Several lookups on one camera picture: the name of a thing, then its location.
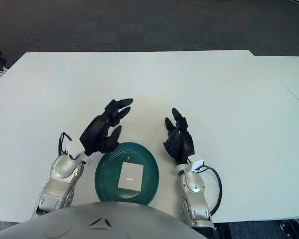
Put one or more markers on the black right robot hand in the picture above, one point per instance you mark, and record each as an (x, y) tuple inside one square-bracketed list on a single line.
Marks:
[(182, 144)]

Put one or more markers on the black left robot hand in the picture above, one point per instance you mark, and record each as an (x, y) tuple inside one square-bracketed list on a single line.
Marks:
[(97, 134)]

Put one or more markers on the white square charger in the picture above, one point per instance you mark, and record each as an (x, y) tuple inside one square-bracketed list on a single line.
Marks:
[(130, 176)]

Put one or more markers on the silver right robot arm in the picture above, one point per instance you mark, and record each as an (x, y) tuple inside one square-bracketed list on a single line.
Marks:
[(194, 189)]

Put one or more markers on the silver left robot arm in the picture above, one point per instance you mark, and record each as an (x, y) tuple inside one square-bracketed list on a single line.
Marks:
[(59, 179)]

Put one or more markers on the green round plate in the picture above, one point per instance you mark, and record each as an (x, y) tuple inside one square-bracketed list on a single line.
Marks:
[(104, 179)]

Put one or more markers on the grey robot torso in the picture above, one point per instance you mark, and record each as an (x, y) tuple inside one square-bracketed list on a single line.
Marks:
[(102, 221)]

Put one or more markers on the black table leg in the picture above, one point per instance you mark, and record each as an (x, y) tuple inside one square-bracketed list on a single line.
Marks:
[(221, 231)]

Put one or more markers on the black table foot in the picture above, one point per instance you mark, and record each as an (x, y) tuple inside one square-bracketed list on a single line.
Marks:
[(289, 226)]

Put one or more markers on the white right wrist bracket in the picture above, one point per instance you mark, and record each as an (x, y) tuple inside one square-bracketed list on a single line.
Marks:
[(198, 165)]

